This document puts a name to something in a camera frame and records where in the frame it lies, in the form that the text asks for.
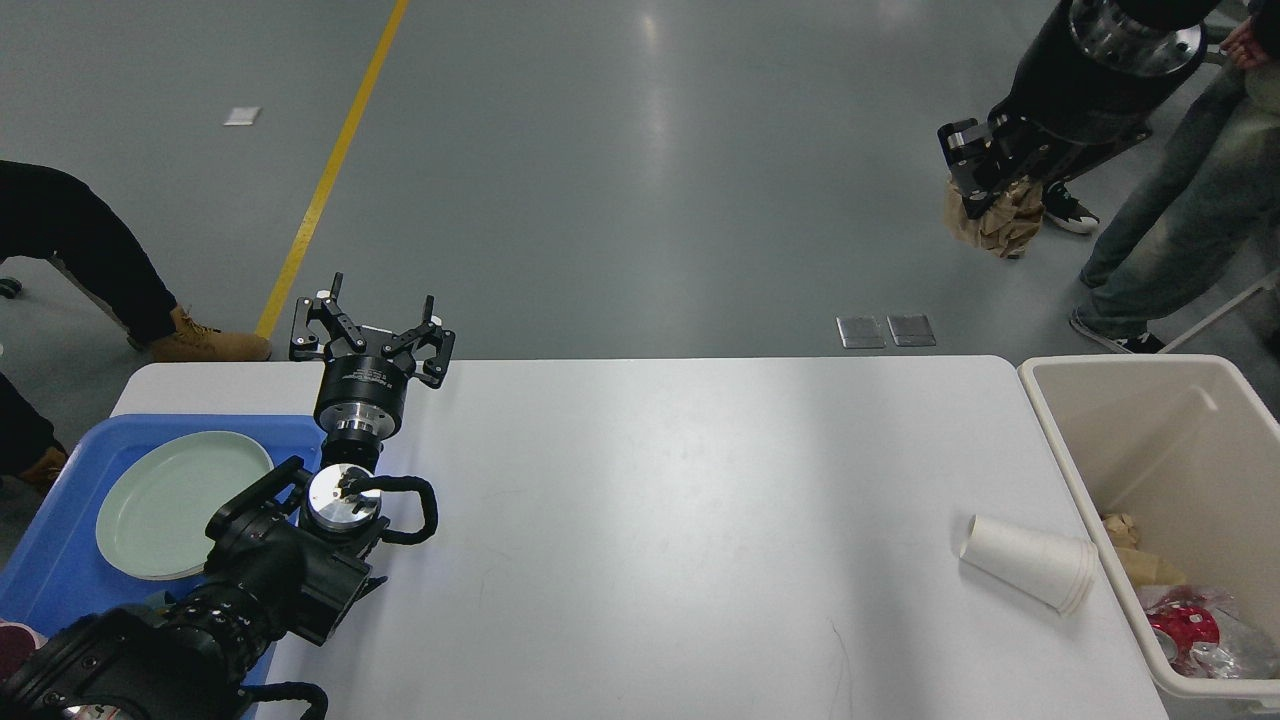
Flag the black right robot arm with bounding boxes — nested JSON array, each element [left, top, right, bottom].
[[938, 1, 1213, 219]]

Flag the person in grey jeans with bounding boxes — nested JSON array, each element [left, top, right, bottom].
[[1070, 1, 1279, 354]]

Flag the white paper cups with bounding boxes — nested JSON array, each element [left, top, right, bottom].
[[960, 515, 1098, 616]]

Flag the crushed red can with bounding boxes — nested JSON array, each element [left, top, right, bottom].
[[1146, 600, 1222, 675]]

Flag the brown paper bag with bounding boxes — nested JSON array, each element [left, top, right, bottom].
[[1114, 547, 1188, 588]]

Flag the brown paper ball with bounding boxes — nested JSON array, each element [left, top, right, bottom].
[[943, 178, 1044, 259]]

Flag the pink mug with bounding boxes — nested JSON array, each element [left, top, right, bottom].
[[0, 620, 49, 682]]

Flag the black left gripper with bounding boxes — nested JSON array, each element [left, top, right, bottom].
[[289, 272, 456, 439]]

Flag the blue plastic tray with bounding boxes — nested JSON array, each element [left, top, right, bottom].
[[3, 414, 323, 641]]

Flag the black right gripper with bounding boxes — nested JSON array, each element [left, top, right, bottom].
[[937, 1, 1208, 220]]

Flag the paper wad in bin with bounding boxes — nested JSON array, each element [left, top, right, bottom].
[[1101, 512, 1140, 550]]

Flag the person in black sneakers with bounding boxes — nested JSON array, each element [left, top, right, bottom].
[[1042, 181, 1100, 236]]

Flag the person in tan boots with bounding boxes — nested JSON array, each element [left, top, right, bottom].
[[0, 160, 273, 491]]

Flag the green plate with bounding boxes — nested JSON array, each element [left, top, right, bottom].
[[95, 430, 274, 582]]

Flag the foil ball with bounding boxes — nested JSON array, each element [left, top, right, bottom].
[[1137, 585, 1277, 680]]

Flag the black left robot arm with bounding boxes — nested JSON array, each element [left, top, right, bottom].
[[3, 274, 456, 719]]

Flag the clear floor plate right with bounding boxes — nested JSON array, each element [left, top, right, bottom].
[[887, 314, 937, 348]]

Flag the beige plastic bin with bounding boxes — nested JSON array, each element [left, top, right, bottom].
[[1018, 354, 1279, 719]]

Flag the white floor tag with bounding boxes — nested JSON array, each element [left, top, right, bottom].
[[223, 106, 262, 127]]

